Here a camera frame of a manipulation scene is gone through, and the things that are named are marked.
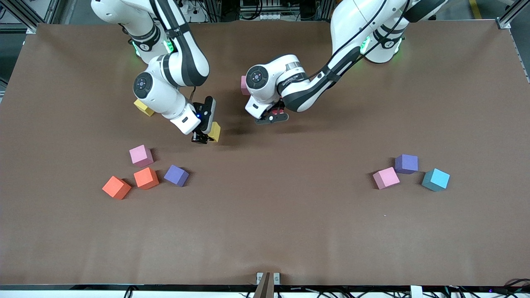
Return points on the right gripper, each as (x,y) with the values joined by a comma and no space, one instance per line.
(200,137)

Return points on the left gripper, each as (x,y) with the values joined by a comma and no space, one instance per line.
(279,105)

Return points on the red foam cube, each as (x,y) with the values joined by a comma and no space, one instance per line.
(278,111)

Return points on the yellow foam cube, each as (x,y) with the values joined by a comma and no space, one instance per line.
(215,132)
(143,109)

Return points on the pink foam cube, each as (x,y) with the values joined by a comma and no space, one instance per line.
(386,178)
(141,155)
(244,86)

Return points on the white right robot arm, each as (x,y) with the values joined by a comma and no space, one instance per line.
(186,62)

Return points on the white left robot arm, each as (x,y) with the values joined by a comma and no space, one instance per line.
(352,29)

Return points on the purple foam cube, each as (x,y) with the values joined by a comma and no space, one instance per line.
(176,175)
(406,164)

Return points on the orange foam cube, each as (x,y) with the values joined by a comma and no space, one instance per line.
(116,187)
(145,178)

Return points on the grey equipment box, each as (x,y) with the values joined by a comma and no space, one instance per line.
(269,8)

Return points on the brown paper table cover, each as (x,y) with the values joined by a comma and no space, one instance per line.
(290,231)

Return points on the brown pointed pole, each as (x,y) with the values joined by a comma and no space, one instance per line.
(265,287)

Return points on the light blue foam cube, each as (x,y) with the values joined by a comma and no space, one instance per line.
(435,179)

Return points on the small white block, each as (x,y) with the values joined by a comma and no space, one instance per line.
(416,291)

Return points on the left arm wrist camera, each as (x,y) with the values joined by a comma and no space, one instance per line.
(277,104)

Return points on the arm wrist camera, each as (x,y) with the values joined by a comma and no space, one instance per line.
(277,104)
(207,115)

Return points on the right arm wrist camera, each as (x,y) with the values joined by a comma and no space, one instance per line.
(207,115)

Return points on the black table edge rail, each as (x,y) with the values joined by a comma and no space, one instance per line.
(83,287)

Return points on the aluminium frame profile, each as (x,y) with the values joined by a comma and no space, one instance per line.
(25,13)
(511,14)

